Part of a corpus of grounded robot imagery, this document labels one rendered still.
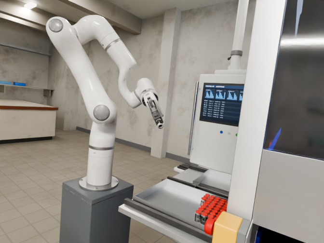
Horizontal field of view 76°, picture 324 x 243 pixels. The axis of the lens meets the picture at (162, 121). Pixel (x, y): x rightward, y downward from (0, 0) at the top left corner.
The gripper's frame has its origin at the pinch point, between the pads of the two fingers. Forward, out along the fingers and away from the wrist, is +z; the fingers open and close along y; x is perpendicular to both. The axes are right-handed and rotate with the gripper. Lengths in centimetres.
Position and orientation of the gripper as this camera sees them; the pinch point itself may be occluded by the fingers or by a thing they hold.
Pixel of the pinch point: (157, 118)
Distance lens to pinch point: 82.7
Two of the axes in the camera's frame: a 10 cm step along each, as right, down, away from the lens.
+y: 3.4, 7.1, 6.1
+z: 2.4, 5.6, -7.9
